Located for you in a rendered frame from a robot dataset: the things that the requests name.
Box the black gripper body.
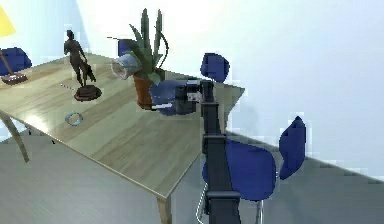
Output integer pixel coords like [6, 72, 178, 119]
[172, 84, 202, 116]

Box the blue bowl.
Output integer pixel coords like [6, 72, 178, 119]
[149, 79, 202, 117]

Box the wooden dining table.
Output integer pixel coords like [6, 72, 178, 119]
[0, 52, 246, 224]

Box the blue chair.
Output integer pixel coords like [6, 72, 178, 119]
[199, 52, 231, 84]
[195, 115, 307, 224]
[0, 46, 33, 77]
[116, 38, 138, 58]

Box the green plant in brown pot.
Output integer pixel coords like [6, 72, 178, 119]
[107, 7, 170, 111]

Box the pale blue grey cup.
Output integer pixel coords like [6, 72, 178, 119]
[110, 53, 144, 81]

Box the dark brown figure statue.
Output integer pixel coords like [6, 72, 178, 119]
[63, 29, 103, 102]

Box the white and red pencil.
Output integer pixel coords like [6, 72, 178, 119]
[59, 83, 80, 92]

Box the yellow shade table lamp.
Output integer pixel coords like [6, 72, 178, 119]
[0, 4, 30, 86]

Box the clear bluish glass ring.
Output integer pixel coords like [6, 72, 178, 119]
[64, 111, 84, 128]

